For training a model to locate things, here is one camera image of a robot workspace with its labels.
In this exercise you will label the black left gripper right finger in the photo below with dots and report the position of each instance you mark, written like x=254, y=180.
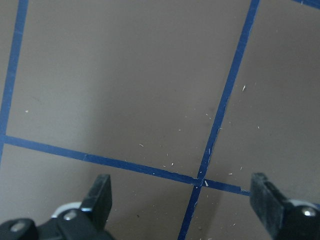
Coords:
x=269, y=204

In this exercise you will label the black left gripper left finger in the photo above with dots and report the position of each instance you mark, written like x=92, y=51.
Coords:
x=97, y=203

